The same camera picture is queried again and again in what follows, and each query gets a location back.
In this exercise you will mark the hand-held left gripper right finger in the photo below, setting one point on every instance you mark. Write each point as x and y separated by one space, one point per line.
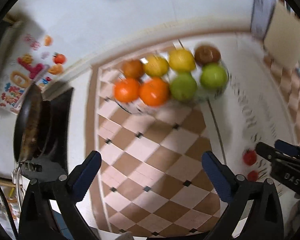
217 177

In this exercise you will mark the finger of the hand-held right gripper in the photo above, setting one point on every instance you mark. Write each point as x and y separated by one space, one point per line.
286 147
267 151

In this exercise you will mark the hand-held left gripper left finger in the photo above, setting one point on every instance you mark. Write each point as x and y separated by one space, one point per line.
86 177

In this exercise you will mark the small red cherry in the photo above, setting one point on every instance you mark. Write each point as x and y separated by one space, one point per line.
253 175
249 157

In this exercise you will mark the patterned oval plate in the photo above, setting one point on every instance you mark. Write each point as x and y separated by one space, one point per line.
133 108

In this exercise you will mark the green apple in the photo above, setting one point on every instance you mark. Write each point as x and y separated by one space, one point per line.
213 76
183 86

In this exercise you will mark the orange mandarin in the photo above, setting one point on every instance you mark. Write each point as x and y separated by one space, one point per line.
126 90
154 91

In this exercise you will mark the red-brown apple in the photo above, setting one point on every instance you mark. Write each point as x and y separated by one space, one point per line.
133 68
207 54

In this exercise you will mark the yellow citrus fruit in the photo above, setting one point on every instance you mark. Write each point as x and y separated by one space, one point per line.
182 60
156 66

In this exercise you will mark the black gas stove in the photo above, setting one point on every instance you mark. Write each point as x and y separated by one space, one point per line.
60 130

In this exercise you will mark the brown checkered table cloth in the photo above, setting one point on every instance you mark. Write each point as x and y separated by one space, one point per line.
150 160

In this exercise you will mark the cream utensil holder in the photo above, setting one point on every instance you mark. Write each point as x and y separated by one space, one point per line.
286 32

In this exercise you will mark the grey spray can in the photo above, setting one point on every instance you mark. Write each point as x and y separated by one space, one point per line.
262 12

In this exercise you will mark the colourful wall sticker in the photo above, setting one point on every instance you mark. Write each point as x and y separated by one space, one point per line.
30 75

